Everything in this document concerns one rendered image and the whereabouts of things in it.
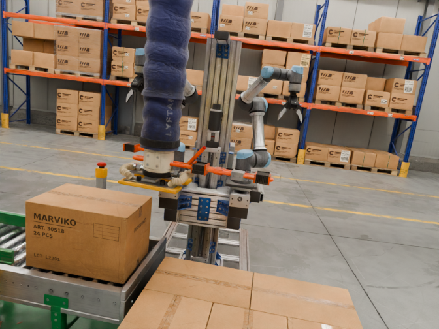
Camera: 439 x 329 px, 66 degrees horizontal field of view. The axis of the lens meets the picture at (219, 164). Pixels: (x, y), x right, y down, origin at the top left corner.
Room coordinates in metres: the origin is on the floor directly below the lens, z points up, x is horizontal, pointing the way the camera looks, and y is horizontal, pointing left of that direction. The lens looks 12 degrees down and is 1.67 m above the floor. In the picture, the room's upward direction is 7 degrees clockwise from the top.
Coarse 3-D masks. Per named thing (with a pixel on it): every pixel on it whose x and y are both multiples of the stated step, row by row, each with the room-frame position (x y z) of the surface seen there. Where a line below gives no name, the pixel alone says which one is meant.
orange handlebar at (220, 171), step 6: (138, 156) 1.92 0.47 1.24; (174, 162) 1.88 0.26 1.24; (180, 162) 1.88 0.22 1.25; (210, 168) 1.80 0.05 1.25; (216, 168) 1.80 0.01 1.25; (222, 168) 1.81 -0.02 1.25; (216, 174) 1.79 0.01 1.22; (222, 174) 1.79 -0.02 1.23; (228, 174) 1.77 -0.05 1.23; (246, 174) 1.76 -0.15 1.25; (252, 174) 1.79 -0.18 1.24; (270, 180) 1.73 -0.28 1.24
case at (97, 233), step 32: (64, 192) 1.98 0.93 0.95; (96, 192) 2.05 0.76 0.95; (32, 224) 1.76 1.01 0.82; (64, 224) 1.74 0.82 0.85; (96, 224) 1.72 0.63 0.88; (128, 224) 1.71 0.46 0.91; (32, 256) 1.76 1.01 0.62; (64, 256) 1.74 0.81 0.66; (96, 256) 1.72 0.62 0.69; (128, 256) 1.74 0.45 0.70
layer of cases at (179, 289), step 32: (160, 288) 1.71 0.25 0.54; (192, 288) 1.75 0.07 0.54; (224, 288) 1.79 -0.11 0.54; (256, 288) 1.82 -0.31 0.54; (288, 288) 1.87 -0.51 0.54; (320, 288) 1.91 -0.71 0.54; (128, 320) 1.42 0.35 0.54; (160, 320) 1.45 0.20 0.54; (192, 320) 1.47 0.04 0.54; (224, 320) 1.50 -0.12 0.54; (256, 320) 1.53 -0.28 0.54; (288, 320) 1.56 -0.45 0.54; (320, 320) 1.59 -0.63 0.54; (352, 320) 1.62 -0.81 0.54
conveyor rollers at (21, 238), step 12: (0, 228) 2.26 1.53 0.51; (12, 228) 2.26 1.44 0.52; (24, 228) 2.26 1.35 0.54; (0, 240) 2.04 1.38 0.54; (12, 240) 2.04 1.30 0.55; (24, 240) 2.13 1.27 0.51; (24, 252) 1.92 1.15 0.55; (12, 264) 1.78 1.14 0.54; (24, 264) 1.78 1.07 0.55; (72, 276) 1.76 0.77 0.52
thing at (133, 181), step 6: (120, 180) 1.78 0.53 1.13; (126, 180) 1.79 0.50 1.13; (132, 180) 1.79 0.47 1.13; (138, 180) 1.80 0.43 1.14; (162, 180) 1.77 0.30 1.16; (138, 186) 1.75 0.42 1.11; (144, 186) 1.75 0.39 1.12; (150, 186) 1.74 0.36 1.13; (156, 186) 1.75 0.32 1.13; (162, 186) 1.75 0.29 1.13; (168, 186) 1.76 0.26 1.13; (174, 186) 1.77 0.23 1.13; (180, 186) 1.80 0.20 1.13; (168, 192) 1.72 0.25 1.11; (174, 192) 1.71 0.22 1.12
